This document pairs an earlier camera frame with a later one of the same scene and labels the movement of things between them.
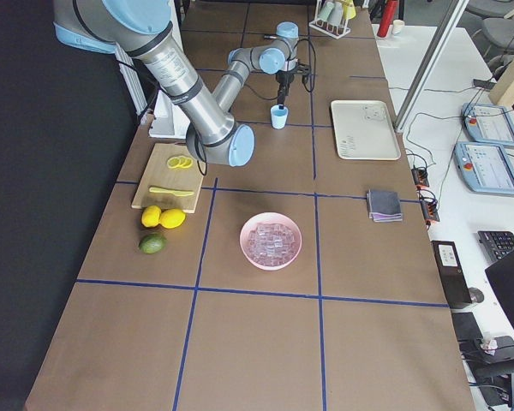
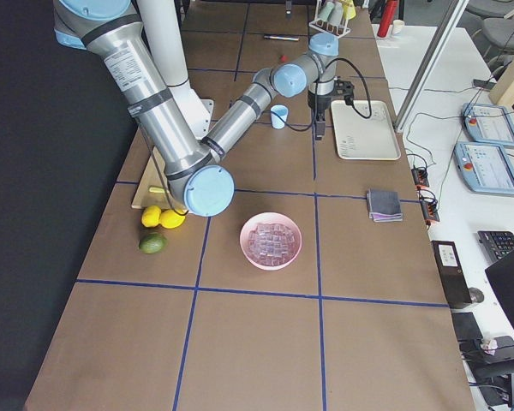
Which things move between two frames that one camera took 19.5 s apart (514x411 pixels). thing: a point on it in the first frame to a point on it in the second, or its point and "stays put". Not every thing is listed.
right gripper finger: x=281 y=93 to x=319 y=129
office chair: x=499 y=28 stays put
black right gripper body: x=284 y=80 to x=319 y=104
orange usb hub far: x=421 y=176 stays put
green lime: x=152 y=244 stays put
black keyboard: x=498 y=243 stays put
